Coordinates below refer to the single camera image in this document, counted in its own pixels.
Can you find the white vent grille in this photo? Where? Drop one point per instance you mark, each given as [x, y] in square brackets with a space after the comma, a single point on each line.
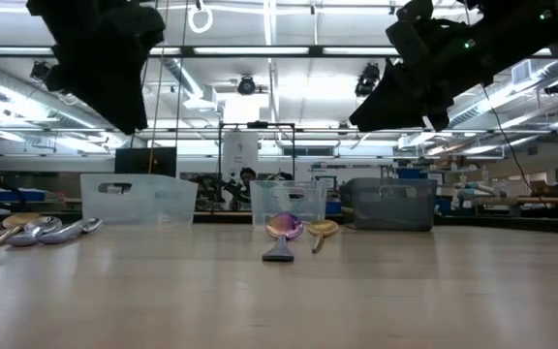
[521, 72]

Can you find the white poster panel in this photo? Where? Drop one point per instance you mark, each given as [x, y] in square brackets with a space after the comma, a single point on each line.
[240, 155]

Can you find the black duct-mounted device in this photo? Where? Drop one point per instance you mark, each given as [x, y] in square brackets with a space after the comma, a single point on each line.
[555, 87]

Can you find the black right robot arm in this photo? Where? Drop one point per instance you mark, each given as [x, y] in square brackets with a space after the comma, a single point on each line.
[526, 24]

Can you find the black ceiling spotlight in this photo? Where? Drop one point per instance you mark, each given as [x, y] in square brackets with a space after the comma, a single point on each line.
[246, 86]
[368, 77]

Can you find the black aluminium table frame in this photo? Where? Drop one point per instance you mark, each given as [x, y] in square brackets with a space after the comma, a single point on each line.
[550, 224]

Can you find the black overhead frame bar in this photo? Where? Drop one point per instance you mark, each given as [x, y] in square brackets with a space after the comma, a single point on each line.
[315, 51]

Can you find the small clear plastic bin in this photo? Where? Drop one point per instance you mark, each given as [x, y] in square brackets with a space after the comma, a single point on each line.
[288, 201]

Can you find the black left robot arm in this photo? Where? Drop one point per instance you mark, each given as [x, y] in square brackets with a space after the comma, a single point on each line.
[66, 7]

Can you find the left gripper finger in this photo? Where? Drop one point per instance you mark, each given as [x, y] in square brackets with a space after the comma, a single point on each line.
[119, 97]

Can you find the iridescent purple teal spoon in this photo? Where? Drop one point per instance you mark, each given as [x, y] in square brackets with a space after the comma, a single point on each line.
[284, 226]

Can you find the black background robot arm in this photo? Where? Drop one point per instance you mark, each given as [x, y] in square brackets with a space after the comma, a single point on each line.
[211, 186]

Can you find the wooden workbench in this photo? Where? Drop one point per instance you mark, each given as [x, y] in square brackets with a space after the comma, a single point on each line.
[550, 199]

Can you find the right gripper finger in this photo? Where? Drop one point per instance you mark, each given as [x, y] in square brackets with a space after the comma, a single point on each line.
[438, 122]
[390, 109]

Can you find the blue storage bin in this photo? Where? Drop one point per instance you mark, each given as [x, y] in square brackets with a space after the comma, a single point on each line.
[12, 195]

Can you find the person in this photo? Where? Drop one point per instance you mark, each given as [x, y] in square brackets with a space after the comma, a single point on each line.
[247, 174]

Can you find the large clear plastic bin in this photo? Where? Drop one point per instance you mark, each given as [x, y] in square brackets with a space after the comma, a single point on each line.
[138, 203]

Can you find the grey plastic bin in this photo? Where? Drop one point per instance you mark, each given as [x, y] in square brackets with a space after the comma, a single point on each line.
[390, 208]

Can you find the black monitor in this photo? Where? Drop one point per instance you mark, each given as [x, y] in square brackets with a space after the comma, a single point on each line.
[138, 162]

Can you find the black metal stand frame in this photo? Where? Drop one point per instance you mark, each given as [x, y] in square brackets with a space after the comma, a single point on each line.
[257, 124]

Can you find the black ceiling camera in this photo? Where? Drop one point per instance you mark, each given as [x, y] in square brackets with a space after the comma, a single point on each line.
[39, 70]

